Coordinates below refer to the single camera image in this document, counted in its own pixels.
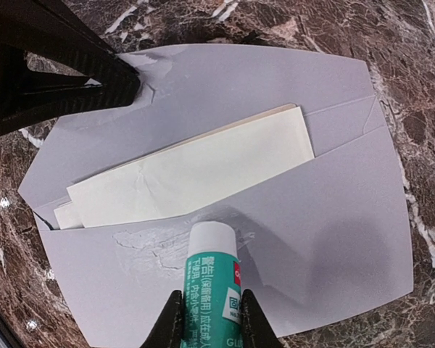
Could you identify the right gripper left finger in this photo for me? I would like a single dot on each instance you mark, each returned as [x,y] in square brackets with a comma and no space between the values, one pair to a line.
[167,331]

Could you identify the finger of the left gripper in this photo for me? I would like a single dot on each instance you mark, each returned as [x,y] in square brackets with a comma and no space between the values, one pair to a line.
[25,109]
[50,29]

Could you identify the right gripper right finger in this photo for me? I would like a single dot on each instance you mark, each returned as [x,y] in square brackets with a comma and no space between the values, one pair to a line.
[255,329]

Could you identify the green glue stick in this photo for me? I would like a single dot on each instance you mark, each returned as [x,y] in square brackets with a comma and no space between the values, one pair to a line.
[212,288]

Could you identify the grey envelope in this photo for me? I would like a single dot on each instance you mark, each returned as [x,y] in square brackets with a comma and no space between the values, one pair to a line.
[322,242]

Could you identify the white letter paper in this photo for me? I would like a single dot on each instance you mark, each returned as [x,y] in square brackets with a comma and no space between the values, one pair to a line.
[191,174]

